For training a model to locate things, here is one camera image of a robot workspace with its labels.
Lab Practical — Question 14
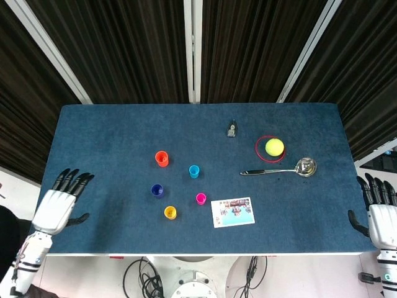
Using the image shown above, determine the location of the small metal clip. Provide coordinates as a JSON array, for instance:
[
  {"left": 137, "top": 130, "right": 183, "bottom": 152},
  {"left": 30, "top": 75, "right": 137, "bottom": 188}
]
[{"left": 225, "top": 119, "right": 239, "bottom": 138}]

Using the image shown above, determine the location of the dark brown pleated curtain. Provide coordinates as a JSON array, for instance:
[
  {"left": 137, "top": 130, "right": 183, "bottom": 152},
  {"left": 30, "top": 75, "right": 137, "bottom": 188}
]
[
  {"left": 200, "top": 0, "right": 330, "bottom": 104},
  {"left": 25, "top": 0, "right": 190, "bottom": 105},
  {"left": 284, "top": 0, "right": 397, "bottom": 163},
  {"left": 0, "top": 0, "right": 83, "bottom": 184}
]

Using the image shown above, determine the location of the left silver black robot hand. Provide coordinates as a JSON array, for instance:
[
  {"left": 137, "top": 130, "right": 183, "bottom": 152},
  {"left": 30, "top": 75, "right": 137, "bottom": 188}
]
[{"left": 32, "top": 168, "right": 95, "bottom": 235}]

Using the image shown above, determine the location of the dark screen panel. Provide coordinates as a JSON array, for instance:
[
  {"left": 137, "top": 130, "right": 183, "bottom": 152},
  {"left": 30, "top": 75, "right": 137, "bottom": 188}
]
[{"left": 359, "top": 147, "right": 397, "bottom": 171}]

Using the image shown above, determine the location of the yellow tennis ball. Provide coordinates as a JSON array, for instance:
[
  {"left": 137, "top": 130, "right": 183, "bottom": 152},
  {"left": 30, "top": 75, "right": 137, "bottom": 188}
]
[{"left": 264, "top": 138, "right": 285, "bottom": 157}]

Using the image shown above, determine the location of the thin red ring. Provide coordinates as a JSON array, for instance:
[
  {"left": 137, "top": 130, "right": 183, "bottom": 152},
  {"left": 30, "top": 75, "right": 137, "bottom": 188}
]
[{"left": 255, "top": 135, "right": 287, "bottom": 163}]

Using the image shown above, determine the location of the white table frame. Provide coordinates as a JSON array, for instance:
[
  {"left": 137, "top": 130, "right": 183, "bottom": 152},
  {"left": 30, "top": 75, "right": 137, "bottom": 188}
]
[{"left": 45, "top": 252, "right": 364, "bottom": 258}]

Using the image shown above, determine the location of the white metal frame post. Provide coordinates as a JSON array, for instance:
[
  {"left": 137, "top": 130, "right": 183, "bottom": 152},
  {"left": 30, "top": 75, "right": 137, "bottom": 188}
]
[
  {"left": 275, "top": 0, "right": 342, "bottom": 104},
  {"left": 4, "top": 0, "right": 94, "bottom": 105},
  {"left": 183, "top": 0, "right": 203, "bottom": 104}
]

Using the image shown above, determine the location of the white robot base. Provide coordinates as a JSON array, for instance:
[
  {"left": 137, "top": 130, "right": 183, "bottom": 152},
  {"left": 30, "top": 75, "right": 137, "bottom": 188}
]
[{"left": 145, "top": 255, "right": 246, "bottom": 298}]

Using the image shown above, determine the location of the printed picture card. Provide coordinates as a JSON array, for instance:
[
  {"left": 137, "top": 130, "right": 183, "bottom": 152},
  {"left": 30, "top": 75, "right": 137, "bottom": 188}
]
[{"left": 210, "top": 196, "right": 256, "bottom": 229}]

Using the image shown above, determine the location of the black clamp bracket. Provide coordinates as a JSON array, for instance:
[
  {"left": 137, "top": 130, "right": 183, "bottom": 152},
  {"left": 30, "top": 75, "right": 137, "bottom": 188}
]
[{"left": 357, "top": 272, "right": 383, "bottom": 284}]

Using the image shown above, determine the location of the black cable bundle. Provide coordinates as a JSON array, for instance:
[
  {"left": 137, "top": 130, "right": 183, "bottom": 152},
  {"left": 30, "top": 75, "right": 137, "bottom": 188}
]
[
  {"left": 122, "top": 255, "right": 166, "bottom": 298},
  {"left": 231, "top": 255, "right": 269, "bottom": 298}
]

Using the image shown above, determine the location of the metal ladle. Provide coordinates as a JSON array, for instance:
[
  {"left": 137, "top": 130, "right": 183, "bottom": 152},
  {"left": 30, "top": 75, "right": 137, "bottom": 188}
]
[{"left": 239, "top": 157, "right": 318, "bottom": 178}]

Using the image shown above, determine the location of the black fabric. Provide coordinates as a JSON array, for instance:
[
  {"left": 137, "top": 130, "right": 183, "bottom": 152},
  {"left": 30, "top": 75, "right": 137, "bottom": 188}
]
[{"left": 0, "top": 204, "right": 32, "bottom": 279}]

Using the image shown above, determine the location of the orange plastic cup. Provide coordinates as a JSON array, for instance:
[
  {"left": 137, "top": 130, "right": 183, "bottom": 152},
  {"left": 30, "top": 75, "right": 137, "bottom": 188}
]
[{"left": 154, "top": 150, "right": 171, "bottom": 168}]

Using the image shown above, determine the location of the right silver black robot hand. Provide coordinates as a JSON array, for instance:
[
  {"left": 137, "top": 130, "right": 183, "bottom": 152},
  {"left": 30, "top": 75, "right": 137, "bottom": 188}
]
[{"left": 347, "top": 173, "right": 397, "bottom": 249}]

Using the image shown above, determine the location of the blue table cloth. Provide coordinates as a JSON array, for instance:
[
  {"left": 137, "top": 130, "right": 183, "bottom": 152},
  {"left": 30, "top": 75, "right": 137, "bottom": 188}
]
[{"left": 29, "top": 103, "right": 380, "bottom": 256}]

